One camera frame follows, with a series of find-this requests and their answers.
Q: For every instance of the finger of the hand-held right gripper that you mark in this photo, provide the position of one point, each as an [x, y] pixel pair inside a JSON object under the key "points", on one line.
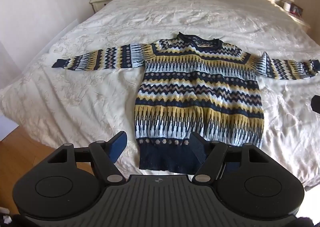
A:
{"points": [[316, 104]]}

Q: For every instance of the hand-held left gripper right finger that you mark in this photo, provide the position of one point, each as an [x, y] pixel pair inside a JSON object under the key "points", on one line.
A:
{"points": [[198, 148]]}

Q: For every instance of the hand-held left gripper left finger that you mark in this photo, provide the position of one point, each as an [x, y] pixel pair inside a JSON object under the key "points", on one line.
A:
{"points": [[117, 146]]}

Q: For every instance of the navy yellow patterned knit sweater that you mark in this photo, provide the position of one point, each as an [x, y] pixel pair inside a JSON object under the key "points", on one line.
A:
{"points": [[195, 91]]}

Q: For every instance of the cream nightstand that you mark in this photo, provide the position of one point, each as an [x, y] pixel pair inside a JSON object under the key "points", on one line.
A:
{"points": [[101, 1], [298, 20]]}

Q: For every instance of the small white jar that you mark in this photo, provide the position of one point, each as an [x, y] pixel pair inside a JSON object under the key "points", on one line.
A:
{"points": [[287, 6]]}

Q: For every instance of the dark fuzzy cloth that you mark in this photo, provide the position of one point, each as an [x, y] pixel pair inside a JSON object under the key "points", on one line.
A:
{"points": [[308, 222], [18, 220]]}

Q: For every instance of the bed with white floral bedspread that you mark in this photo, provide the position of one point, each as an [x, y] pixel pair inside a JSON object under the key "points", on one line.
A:
{"points": [[150, 16]]}

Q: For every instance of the dark photo frame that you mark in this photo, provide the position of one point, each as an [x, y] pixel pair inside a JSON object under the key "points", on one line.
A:
{"points": [[297, 10]]}

